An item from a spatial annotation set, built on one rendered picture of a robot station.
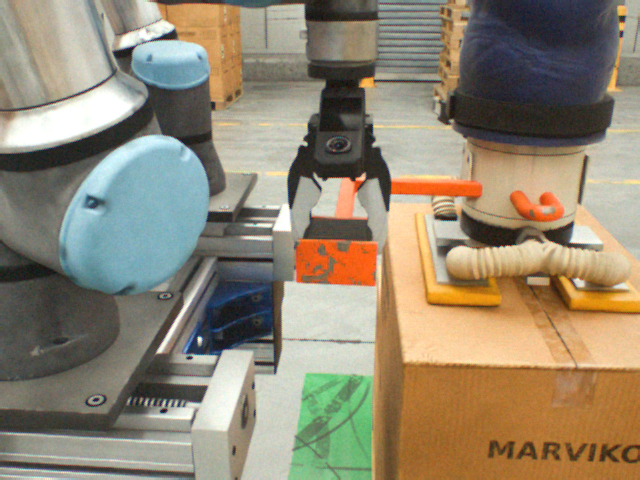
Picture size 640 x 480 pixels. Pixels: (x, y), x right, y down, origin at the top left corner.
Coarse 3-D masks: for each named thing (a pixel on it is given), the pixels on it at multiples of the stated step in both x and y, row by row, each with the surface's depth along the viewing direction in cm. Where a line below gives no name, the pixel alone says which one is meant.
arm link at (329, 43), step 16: (304, 32) 66; (320, 32) 63; (336, 32) 63; (352, 32) 63; (368, 32) 63; (320, 48) 64; (336, 48) 63; (352, 48) 63; (368, 48) 64; (320, 64) 65; (336, 64) 64; (352, 64) 64; (368, 64) 66
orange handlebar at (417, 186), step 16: (352, 192) 89; (400, 192) 95; (416, 192) 95; (432, 192) 94; (448, 192) 94; (464, 192) 94; (480, 192) 94; (336, 208) 83; (352, 208) 84; (528, 208) 84; (544, 208) 83; (560, 208) 84
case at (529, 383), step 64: (384, 256) 122; (384, 320) 117; (448, 320) 85; (512, 320) 85; (576, 320) 85; (384, 384) 113; (448, 384) 76; (512, 384) 76; (576, 384) 75; (384, 448) 109; (448, 448) 80; (512, 448) 79; (576, 448) 78
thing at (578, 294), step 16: (576, 224) 112; (560, 288) 91; (576, 288) 88; (592, 288) 88; (608, 288) 88; (624, 288) 88; (576, 304) 86; (592, 304) 86; (608, 304) 86; (624, 304) 86
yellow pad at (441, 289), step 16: (416, 224) 115; (432, 224) 111; (432, 240) 104; (432, 256) 98; (432, 272) 93; (432, 288) 88; (448, 288) 88; (464, 288) 89; (480, 288) 89; (496, 288) 89; (448, 304) 88; (464, 304) 88; (480, 304) 88; (496, 304) 87
